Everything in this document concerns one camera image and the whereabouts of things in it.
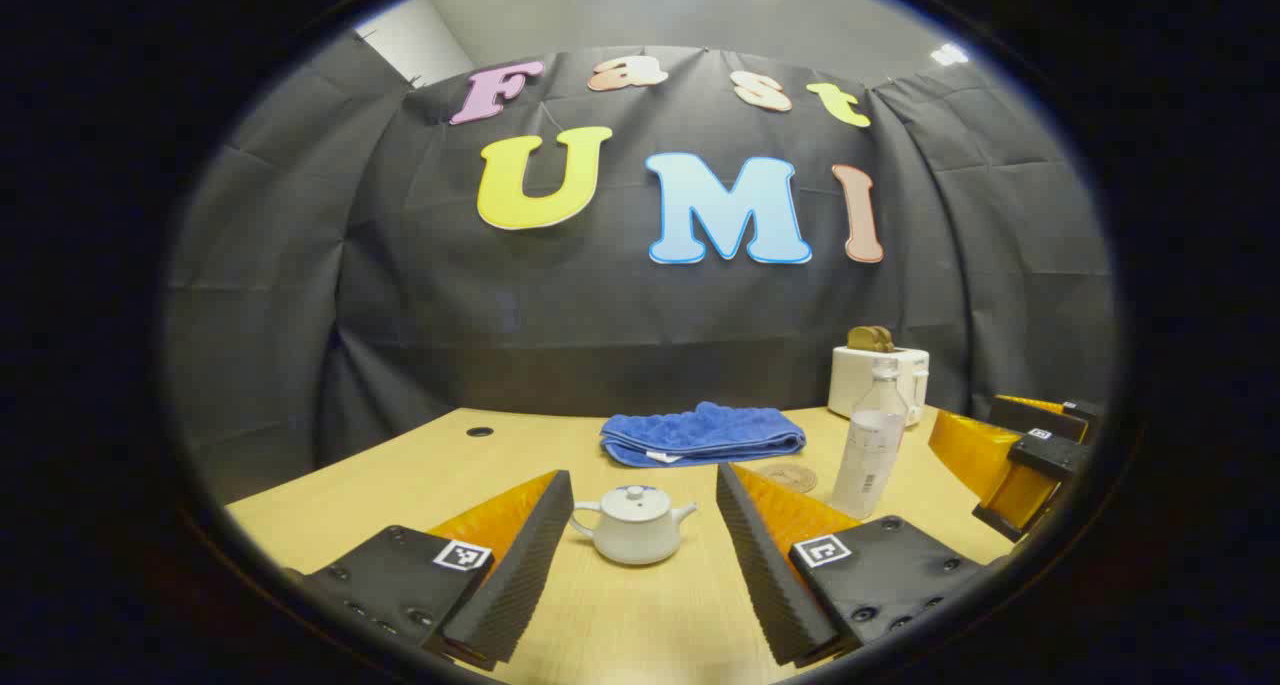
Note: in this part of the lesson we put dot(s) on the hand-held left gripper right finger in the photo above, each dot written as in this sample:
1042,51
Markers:
760,565

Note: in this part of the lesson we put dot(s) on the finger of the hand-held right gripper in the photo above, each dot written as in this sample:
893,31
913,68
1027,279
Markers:
1045,453
1045,420

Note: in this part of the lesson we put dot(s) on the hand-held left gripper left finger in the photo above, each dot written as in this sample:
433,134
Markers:
520,575

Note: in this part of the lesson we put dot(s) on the round brown coaster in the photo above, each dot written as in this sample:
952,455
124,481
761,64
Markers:
795,478

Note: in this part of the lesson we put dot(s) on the white ceramic teacup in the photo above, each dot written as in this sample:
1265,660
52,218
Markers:
635,540

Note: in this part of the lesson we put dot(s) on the clear plastic water bottle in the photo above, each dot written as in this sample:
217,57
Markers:
868,455

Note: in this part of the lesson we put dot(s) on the folded blue towel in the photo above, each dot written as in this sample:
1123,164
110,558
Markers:
700,433

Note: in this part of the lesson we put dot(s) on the brown bread slice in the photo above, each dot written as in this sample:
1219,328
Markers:
870,340

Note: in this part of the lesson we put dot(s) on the white toaster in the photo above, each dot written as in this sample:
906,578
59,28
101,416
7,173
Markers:
850,380

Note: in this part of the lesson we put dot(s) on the black backdrop cloth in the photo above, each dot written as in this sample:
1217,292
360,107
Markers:
600,315

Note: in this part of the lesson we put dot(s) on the ceiling light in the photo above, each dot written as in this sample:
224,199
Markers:
949,54

